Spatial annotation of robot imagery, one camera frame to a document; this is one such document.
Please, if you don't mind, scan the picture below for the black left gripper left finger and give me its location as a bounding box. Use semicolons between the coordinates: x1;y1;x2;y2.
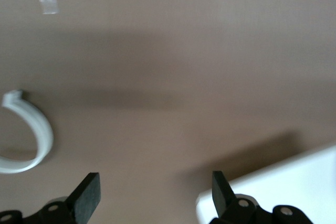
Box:
39;172;101;224

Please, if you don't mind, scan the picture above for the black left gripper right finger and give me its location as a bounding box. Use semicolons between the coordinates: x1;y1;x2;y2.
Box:
209;170;274;224

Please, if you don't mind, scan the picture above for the white drawer cabinet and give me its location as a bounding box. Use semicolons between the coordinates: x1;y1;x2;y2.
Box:
195;144;336;224

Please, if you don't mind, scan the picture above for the white curved plastic arc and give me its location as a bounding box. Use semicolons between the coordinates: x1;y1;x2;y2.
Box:
0;90;55;174

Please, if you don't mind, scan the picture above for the clear tape patch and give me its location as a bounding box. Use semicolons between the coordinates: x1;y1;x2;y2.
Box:
37;0;58;15

